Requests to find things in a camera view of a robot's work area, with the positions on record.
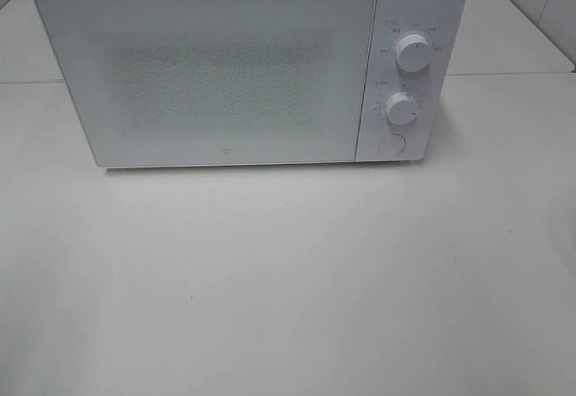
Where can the white control knob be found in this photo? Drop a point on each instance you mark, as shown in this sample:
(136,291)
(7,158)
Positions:
(401,108)
(412,51)

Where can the white microwave door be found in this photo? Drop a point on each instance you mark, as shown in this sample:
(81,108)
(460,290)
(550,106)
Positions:
(175,83)

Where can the round white door button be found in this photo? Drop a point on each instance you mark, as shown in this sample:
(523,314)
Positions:
(391,146)

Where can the white microwave oven body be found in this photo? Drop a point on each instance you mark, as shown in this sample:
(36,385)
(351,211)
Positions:
(400,4)

